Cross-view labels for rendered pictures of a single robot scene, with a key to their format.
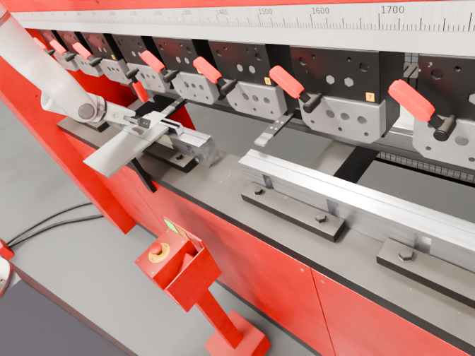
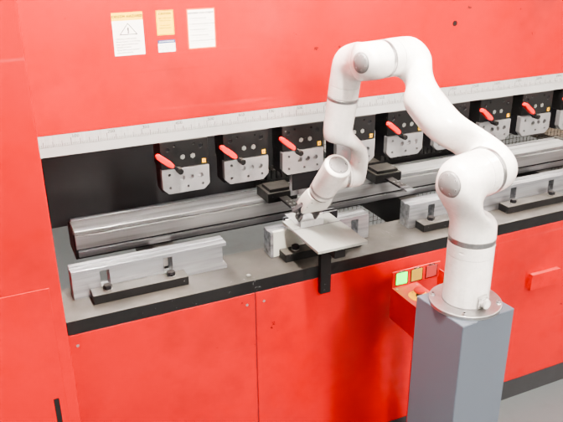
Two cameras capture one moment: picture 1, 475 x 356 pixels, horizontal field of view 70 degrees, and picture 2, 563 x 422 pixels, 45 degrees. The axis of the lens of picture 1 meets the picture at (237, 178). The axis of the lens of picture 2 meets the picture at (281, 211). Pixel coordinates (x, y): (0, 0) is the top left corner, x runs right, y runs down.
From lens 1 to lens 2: 2.53 m
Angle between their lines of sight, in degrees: 69
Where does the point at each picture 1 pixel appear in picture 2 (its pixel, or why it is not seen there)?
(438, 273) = (526, 200)
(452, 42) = (530, 89)
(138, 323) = not seen: outside the picture
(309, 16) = (493, 85)
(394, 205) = not seen: hidden behind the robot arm
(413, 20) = (523, 83)
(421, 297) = (532, 212)
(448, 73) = (530, 99)
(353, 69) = (504, 105)
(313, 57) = (489, 103)
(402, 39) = (519, 90)
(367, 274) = (513, 217)
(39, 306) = not seen: hidden behind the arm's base
